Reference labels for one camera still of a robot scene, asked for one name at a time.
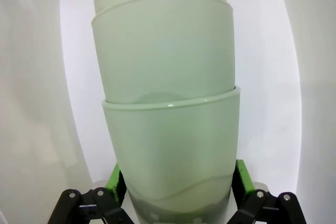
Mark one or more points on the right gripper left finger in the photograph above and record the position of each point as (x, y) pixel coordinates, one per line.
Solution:
(114, 182)

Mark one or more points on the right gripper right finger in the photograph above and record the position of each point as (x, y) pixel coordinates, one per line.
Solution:
(245, 179)

